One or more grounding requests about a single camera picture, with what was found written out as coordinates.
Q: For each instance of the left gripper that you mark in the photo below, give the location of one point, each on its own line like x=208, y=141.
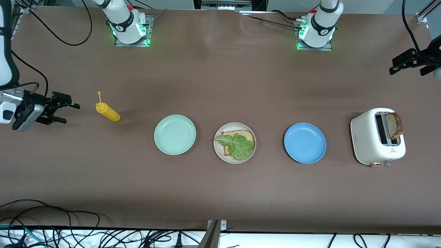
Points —
x=428, y=53

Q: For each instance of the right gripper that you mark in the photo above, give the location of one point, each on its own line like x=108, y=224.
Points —
x=31, y=101

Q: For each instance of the yellow squeeze bottle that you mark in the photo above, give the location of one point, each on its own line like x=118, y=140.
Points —
x=109, y=113

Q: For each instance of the brown bread slice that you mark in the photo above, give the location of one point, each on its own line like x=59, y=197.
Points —
x=394, y=124
x=229, y=133

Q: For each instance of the green lettuce leaf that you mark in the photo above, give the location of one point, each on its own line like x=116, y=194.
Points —
x=239, y=146

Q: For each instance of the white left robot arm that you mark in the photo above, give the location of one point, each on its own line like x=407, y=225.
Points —
x=322, y=24

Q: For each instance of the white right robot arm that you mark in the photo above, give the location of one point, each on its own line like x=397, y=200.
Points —
x=124, y=20

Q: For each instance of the mint green plate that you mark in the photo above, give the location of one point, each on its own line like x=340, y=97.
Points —
x=175, y=135

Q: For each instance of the blue plate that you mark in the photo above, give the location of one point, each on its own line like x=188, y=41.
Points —
x=305, y=143

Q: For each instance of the beige plate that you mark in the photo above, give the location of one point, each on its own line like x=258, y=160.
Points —
x=218, y=151

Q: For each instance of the white toaster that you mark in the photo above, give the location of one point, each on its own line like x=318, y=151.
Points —
x=365, y=137

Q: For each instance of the black power plug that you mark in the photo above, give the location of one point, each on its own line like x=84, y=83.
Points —
x=178, y=240

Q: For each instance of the black and metal device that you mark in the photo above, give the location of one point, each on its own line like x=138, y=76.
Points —
x=227, y=4

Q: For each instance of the aluminium frame rail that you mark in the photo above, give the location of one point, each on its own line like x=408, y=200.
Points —
x=424, y=15
x=20, y=8

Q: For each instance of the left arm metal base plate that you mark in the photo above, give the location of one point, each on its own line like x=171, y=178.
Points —
x=329, y=48

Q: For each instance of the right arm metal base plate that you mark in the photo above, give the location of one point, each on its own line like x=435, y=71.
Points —
x=149, y=38

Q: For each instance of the grey metal bracket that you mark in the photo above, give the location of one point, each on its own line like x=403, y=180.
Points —
x=213, y=237

